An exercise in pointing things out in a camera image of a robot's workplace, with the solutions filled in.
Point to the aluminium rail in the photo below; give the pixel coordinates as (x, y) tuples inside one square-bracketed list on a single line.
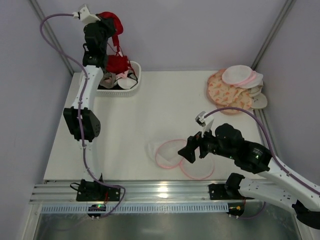
[(139, 191)]

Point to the white plastic basket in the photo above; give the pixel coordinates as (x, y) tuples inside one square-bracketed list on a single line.
[(120, 92)]

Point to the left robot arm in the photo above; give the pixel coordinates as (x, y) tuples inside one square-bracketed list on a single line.
[(81, 121)]

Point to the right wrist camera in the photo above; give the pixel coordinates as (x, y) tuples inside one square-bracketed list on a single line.
[(205, 122)]

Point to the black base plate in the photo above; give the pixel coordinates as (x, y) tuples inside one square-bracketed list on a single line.
[(225, 192), (91, 191)]

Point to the red lace bra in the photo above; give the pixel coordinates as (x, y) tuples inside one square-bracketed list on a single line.
[(117, 64)]

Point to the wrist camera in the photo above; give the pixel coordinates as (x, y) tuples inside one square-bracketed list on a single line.
[(205, 122), (85, 16)]

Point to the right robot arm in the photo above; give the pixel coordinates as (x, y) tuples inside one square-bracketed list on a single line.
[(252, 157)]

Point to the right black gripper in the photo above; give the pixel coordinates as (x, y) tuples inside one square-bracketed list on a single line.
[(197, 144)]

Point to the white pink mesh laundry bag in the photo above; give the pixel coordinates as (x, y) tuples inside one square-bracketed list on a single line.
[(165, 155)]

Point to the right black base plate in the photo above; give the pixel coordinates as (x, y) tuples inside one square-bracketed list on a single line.
[(225, 192)]

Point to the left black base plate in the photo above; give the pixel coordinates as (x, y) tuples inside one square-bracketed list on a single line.
[(91, 191)]

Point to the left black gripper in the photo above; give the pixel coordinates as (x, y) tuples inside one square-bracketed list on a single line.
[(105, 21)]

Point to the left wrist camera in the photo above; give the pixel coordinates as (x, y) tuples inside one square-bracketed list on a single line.
[(85, 16)]

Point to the grey bra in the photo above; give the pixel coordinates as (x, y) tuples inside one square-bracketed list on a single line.
[(109, 80)]

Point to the white cable duct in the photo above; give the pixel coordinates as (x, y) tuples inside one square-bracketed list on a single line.
[(135, 208)]

